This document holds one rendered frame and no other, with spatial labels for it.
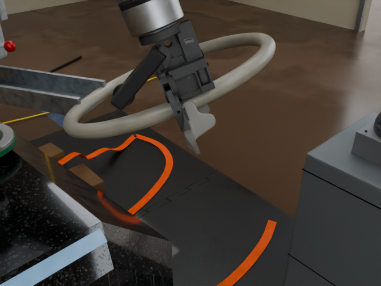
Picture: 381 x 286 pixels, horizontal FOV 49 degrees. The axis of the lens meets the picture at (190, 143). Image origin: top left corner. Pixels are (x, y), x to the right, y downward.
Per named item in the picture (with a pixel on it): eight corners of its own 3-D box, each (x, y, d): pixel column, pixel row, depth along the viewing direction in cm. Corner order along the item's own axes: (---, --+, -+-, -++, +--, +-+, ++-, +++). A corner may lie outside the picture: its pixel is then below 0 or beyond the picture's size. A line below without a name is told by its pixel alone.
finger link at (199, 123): (226, 146, 68) (206, 93, 67) (192, 159, 68) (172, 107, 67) (224, 143, 71) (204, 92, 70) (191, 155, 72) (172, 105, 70)
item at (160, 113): (21, 156, 86) (13, 144, 85) (135, 72, 124) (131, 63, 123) (238, 114, 61) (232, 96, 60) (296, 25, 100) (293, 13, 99)
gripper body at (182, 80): (217, 92, 67) (190, 19, 62) (167, 112, 67) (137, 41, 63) (210, 81, 74) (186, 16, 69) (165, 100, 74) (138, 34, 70)
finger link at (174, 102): (190, 130, 66) (170, 78, 65) (181, 133, 66) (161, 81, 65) (190, 126, 71) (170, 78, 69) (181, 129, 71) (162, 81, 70)
